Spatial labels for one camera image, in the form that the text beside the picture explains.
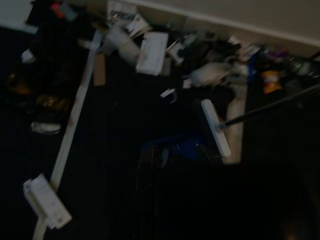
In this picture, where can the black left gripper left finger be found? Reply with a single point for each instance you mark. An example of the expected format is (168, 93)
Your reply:
(147, 190)

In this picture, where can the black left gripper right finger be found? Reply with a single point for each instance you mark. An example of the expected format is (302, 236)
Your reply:
(212, 195)

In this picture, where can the blue plastic dustpan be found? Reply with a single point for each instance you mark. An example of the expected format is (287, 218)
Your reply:
(186, 147)

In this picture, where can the long white floor strip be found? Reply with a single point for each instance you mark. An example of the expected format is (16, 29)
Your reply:
(237, 112)
(75, 117)

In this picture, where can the small white plastic clip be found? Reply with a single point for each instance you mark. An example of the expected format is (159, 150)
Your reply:
(168, 93)

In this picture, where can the white carton box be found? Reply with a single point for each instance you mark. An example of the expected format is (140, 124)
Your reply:
(46, 202)

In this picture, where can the yellow snack packet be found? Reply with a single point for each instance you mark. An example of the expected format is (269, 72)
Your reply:
(271, 81)

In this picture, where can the brown cardboard piece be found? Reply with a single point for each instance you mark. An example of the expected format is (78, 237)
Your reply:
(99, 70)

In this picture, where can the flat white paper box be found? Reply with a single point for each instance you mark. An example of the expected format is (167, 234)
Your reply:
(152, 53)

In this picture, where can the white paper tube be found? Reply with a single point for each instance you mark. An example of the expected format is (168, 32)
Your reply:
(122, 43)

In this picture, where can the black plastic bag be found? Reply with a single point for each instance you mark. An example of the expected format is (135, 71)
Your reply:
(53, 62)

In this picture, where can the small white cup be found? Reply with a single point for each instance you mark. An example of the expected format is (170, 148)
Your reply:
(28, 55)

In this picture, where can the small white printed box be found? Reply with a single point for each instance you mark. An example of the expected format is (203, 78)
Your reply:
(121, 8)

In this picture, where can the red and grey packet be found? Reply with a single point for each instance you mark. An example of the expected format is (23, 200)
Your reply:
(57, 10)

